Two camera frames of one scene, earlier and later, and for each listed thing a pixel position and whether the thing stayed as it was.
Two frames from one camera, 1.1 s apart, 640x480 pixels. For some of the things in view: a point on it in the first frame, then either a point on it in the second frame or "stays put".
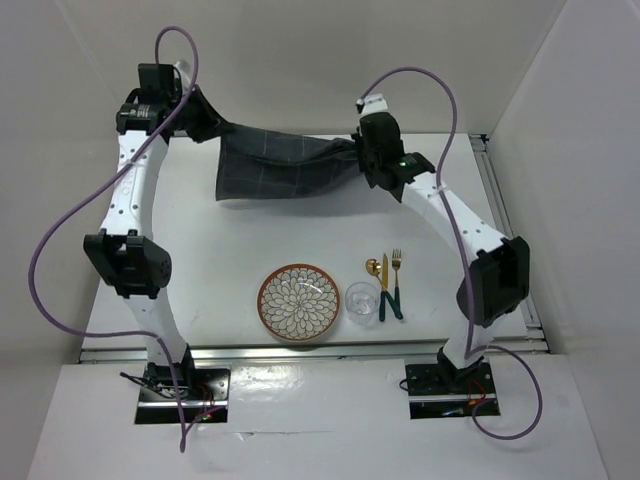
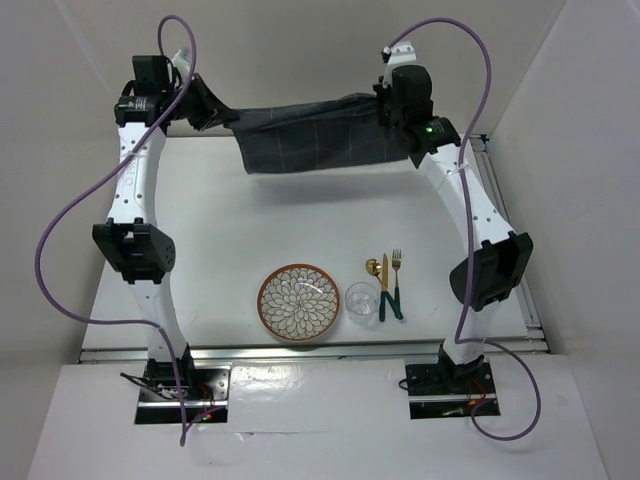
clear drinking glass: [362, 301] stays put
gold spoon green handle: [374, 267] stays put
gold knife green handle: [385, 285] stays put
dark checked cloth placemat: [259, 163] → [336, 131]
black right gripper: [359, 144] → [383, 91]
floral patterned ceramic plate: [298, 302] stays put
